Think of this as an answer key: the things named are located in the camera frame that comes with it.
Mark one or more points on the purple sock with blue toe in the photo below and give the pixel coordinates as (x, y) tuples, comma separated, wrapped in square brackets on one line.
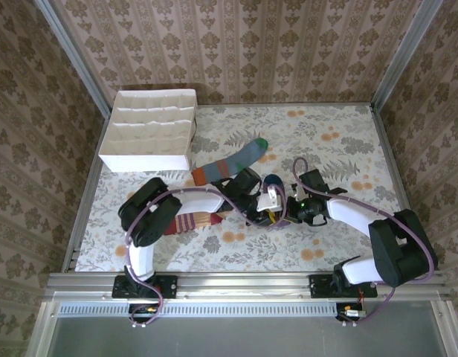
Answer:
[(273, 180)]

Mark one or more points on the grey metal panel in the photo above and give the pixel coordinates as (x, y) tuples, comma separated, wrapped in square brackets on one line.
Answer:
[(244, 338)]

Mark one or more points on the aluminium frame post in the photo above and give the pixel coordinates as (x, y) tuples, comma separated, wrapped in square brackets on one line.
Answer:
[(77, 56), (403, 56)]

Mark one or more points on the aluminium mounting rail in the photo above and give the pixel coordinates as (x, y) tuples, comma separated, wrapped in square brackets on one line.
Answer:
[(244, 284)]

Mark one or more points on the aluminium right frame post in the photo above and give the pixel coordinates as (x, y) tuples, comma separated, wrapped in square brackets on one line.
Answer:
[(403, 56)]

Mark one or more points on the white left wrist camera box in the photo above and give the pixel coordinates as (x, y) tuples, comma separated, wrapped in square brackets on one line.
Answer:
[(268, 202)]

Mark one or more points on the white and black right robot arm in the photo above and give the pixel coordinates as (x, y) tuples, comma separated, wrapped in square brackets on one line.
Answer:
[(400, 245)]

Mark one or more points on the aluminium left side rail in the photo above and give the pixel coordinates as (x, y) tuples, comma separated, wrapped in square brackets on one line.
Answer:
[(86, 186)]

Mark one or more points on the aluminium right side rail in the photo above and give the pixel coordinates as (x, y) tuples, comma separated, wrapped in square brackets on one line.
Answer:
[(400, 186)]

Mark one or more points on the floral print tablecloth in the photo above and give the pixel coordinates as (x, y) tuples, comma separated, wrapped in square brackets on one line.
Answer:
[(270, 256)]

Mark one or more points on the white divided organizer box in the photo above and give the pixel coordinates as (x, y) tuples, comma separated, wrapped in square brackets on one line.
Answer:
[(147, 122)]

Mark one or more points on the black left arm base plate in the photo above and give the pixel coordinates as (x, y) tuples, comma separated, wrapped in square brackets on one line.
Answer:
[(169, 286)]

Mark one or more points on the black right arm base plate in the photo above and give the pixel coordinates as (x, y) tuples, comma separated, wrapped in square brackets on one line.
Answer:
[(318, 286)]

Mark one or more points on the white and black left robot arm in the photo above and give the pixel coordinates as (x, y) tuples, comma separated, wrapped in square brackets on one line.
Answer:
[(151, 212)]

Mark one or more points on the grey-blue sock with green toe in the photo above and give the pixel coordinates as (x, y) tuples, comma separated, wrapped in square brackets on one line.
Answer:
[(236, 160)]

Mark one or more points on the aluminium left frame post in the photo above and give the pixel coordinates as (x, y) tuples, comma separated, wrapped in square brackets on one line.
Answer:
[(77, 56)]

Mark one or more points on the beige sock with red toe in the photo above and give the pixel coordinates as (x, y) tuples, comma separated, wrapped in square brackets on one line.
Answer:
[(192, 222)]

